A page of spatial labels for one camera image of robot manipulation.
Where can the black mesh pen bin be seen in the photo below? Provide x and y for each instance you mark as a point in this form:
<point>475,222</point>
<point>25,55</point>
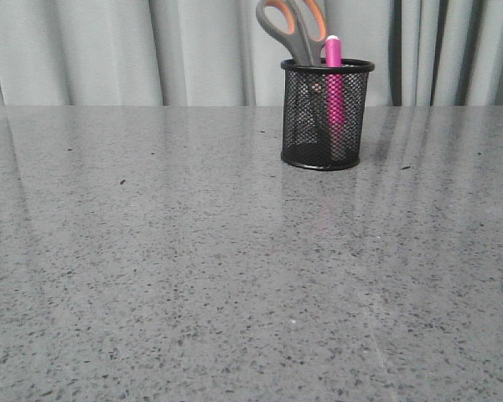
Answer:
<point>354,74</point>

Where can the grey orange scissors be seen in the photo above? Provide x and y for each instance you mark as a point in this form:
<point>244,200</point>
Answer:
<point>301,28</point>

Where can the pink highlighter pen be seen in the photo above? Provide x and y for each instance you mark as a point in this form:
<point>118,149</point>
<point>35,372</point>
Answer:
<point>335,97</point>

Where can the grey curtain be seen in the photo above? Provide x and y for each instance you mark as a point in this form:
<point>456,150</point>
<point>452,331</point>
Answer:
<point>214,53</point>

